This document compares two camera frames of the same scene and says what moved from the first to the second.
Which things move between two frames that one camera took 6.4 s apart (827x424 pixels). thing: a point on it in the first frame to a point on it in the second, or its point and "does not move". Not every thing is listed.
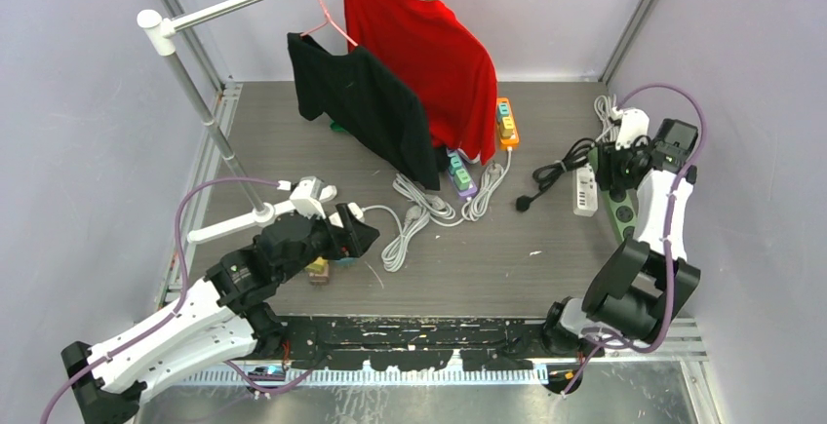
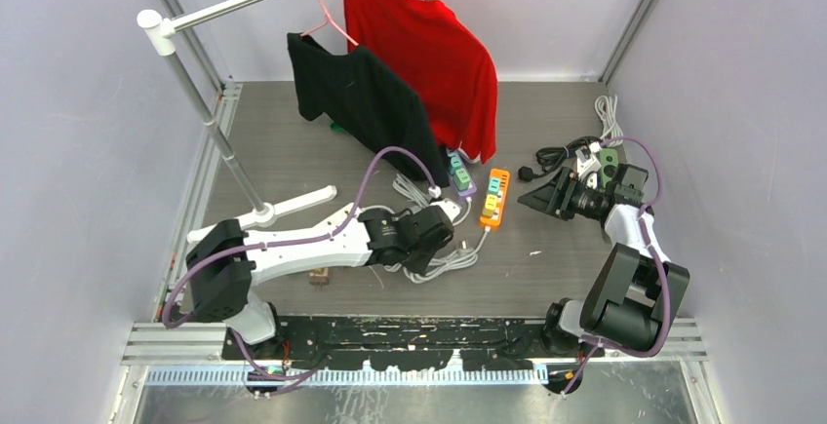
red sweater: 436,52 does not move
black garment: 365,104 does not move
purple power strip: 462,179 does not move
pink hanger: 327,18 does not move
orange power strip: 506,125 to 503,176
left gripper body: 334,244 to 420,257
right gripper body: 615,166 to 569,182
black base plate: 415,343 does not move
